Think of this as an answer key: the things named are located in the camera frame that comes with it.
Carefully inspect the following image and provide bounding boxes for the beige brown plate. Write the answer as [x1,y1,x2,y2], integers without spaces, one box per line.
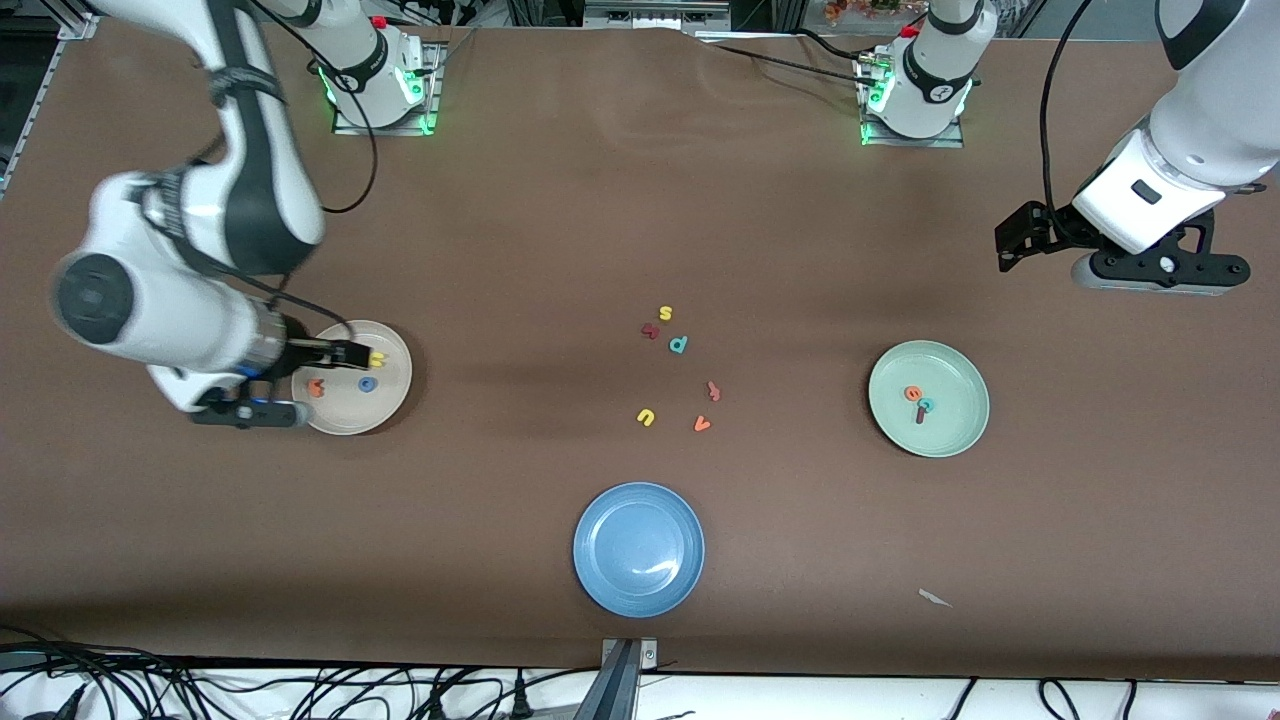
[292,320,413,436]

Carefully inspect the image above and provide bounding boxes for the green plate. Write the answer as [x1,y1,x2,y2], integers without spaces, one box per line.
[868,340,991,459]

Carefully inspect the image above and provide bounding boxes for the orange artificial flowers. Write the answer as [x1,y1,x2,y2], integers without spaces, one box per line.
[825,0,926,23]

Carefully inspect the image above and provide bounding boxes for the blue plate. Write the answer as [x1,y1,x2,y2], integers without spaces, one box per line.
[573,482,706,618]

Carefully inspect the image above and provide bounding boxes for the grey metal equipment box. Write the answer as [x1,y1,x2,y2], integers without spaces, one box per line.
[583,0,733,29]

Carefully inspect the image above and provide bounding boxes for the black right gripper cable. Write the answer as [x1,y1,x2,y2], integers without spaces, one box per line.
[240,275,359,346]

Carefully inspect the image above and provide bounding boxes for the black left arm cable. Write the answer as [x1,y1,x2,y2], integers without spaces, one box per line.
[1040,0,1096,226]

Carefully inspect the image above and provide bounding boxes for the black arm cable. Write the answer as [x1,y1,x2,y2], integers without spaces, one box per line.
[245,0,379,214]
[1040,0,1096,226]

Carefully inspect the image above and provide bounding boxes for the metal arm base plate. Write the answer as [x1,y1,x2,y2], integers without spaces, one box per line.
[858,55,966,149]
[333,40,446,136]

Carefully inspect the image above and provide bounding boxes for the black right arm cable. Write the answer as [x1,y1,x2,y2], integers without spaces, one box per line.
[245,0,379,214]

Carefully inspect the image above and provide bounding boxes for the black cable on table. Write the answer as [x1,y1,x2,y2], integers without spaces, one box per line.
[695,38,881,91]
[795,28,871,63]

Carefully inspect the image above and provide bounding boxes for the aluminium frame rail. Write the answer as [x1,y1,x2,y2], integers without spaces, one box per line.
[0,0,98,191]

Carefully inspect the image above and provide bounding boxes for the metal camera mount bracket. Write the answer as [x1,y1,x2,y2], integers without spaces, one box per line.
[575,637,659,720]

